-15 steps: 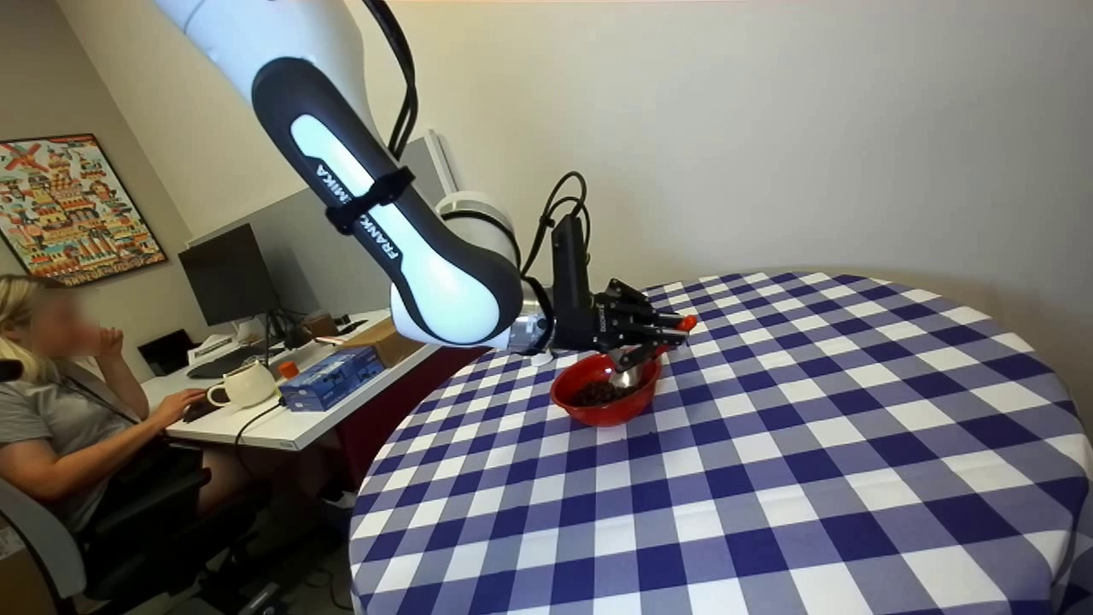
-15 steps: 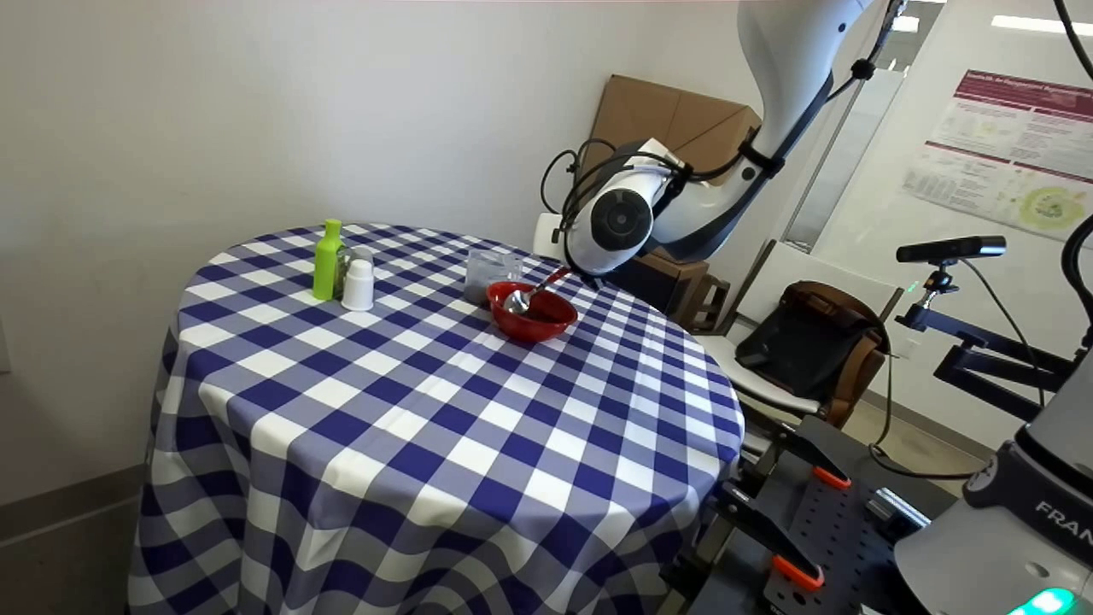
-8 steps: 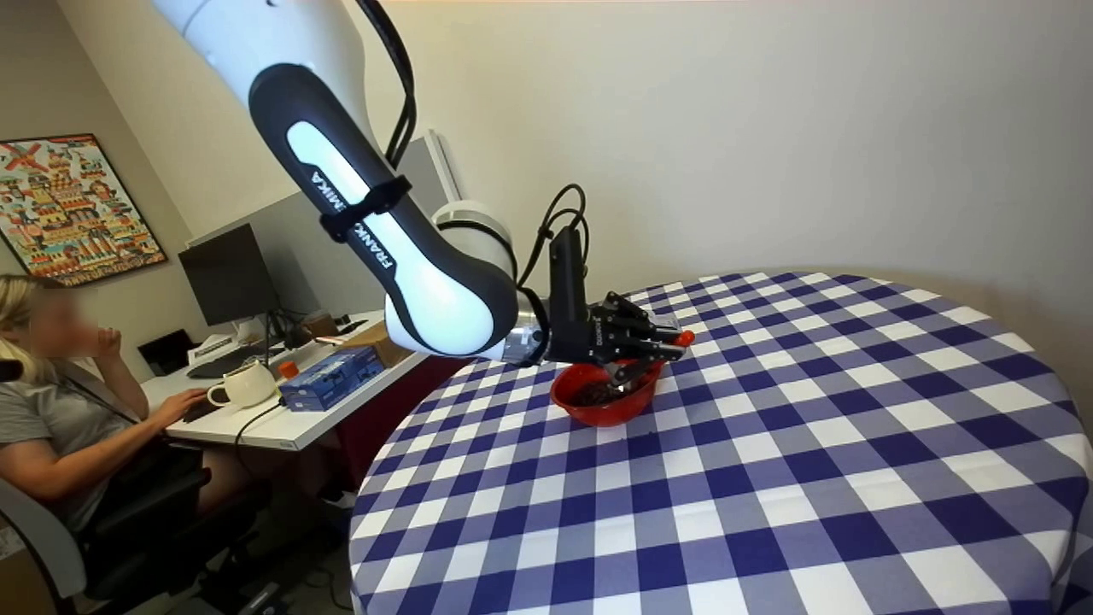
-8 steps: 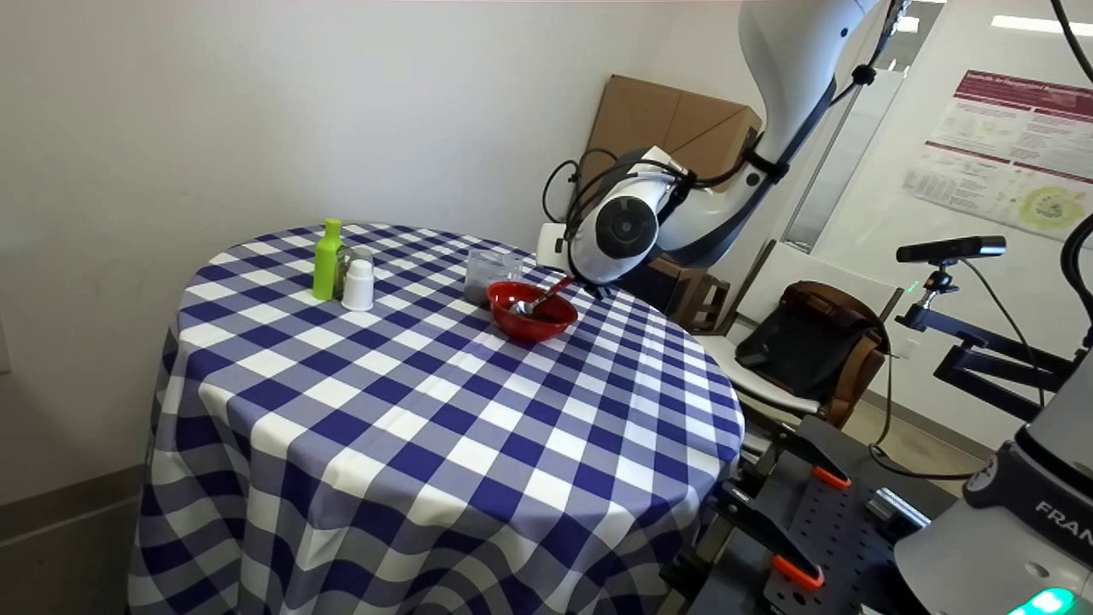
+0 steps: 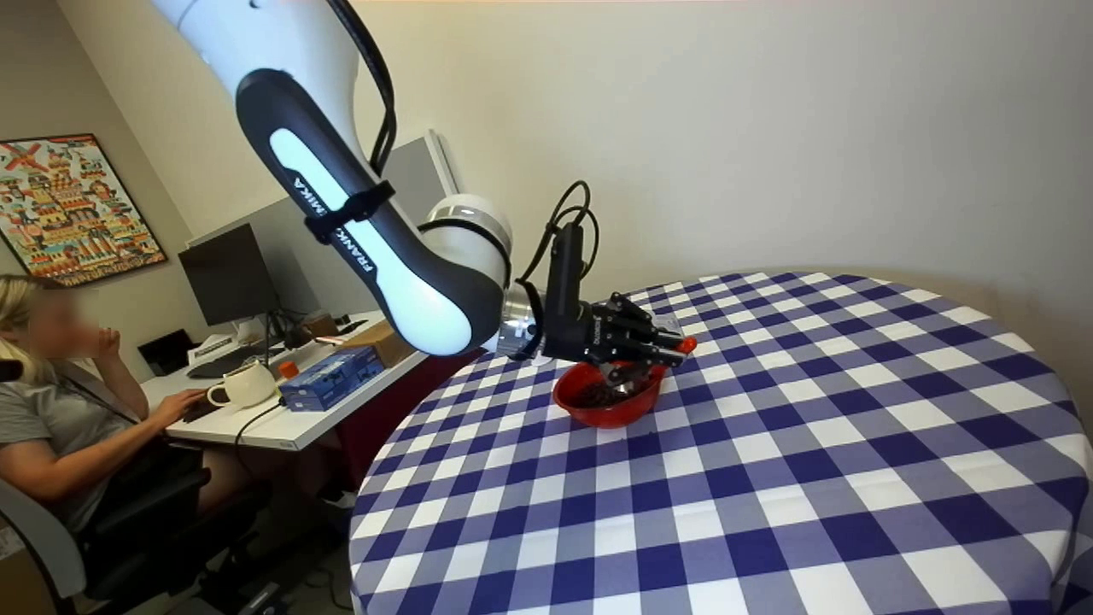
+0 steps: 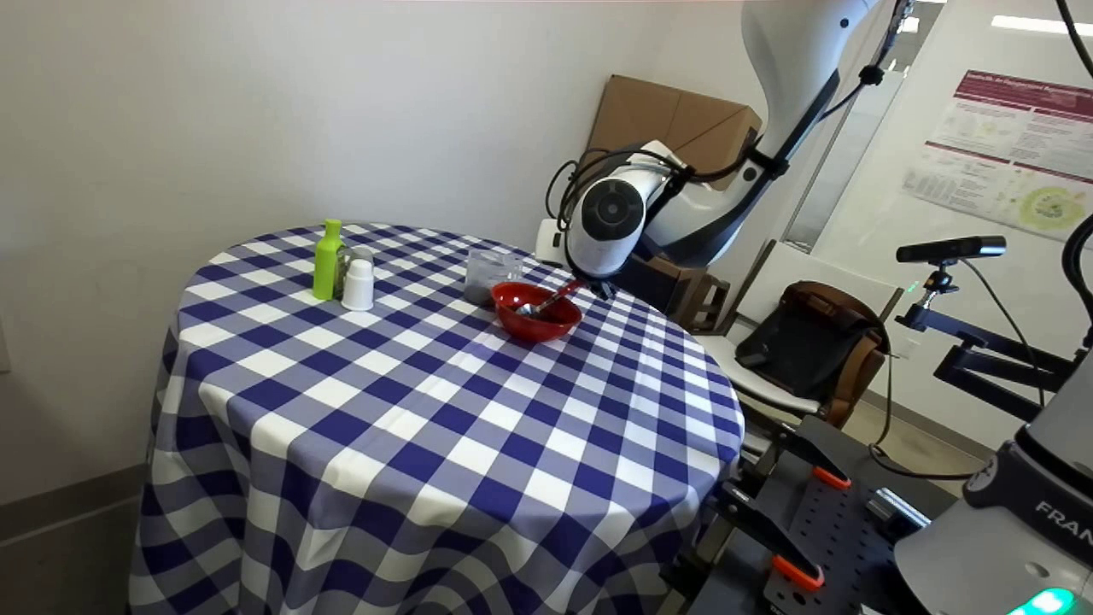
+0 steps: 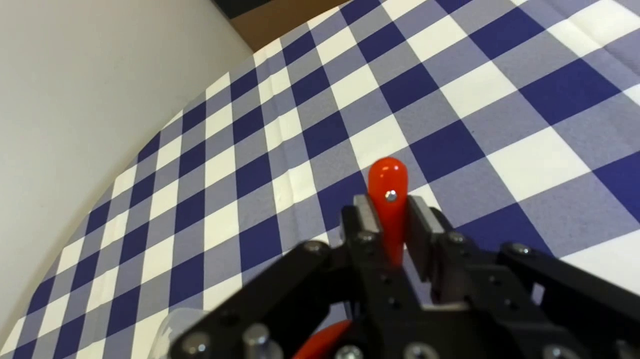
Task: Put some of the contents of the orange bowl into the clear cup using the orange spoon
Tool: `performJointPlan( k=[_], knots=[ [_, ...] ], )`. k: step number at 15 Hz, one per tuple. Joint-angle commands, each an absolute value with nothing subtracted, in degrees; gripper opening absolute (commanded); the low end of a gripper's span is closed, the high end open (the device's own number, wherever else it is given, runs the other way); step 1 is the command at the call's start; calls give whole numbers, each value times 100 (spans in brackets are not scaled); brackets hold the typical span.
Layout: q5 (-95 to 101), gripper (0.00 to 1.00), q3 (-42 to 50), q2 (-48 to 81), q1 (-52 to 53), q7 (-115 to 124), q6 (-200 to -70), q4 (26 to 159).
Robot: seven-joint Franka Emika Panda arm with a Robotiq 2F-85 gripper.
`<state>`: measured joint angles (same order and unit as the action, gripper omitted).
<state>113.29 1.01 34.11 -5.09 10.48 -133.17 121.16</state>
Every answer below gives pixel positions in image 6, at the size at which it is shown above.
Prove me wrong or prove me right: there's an orange handled metal spoon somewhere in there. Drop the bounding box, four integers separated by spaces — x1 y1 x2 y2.
510 294 573 323

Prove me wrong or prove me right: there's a grey Franka robot base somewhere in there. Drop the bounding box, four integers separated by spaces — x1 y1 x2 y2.
891 350 1093 615

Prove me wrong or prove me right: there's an orange plastic bowl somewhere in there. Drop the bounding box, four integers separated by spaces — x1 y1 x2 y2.
488 281 588 348

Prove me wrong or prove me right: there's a clear plastic cup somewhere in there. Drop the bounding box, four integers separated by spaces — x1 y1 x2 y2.
461 244 526 306

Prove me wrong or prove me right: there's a dark wooden crate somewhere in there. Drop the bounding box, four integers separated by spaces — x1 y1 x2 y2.
617 248 733 335

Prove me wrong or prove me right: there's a blue white checkered tablecloth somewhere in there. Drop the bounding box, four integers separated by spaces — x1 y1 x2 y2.
126 218 748 615

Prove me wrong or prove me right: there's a small white shaker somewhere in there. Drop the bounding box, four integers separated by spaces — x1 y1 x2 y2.
340 256 380 315

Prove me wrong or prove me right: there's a green plastic bottle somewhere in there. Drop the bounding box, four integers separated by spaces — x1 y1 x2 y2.
310 214 352 306

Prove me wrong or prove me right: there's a large brown cardboard box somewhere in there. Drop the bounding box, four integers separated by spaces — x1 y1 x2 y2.
584 71 766 192

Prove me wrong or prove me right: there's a black chair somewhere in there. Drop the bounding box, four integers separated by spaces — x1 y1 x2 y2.
733 281 894 431

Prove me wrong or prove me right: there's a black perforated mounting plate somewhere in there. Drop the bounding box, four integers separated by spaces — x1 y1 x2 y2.
680 413 960 615

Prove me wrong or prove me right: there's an orange clamp handle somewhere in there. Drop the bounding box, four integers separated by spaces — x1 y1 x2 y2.
809 461 854 495
766 548 831 596

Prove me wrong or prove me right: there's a grey metal frame strip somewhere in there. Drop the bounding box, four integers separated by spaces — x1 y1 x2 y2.
781 0 951 256

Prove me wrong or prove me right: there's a black bar camera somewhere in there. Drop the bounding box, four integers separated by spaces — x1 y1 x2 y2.
894 231 1012 265

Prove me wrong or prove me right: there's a black metal camera stand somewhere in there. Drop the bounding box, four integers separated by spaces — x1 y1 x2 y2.
894 263 1085 423

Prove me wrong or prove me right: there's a wall poster with red header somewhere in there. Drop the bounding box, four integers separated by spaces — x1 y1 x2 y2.
903 64 1093 244

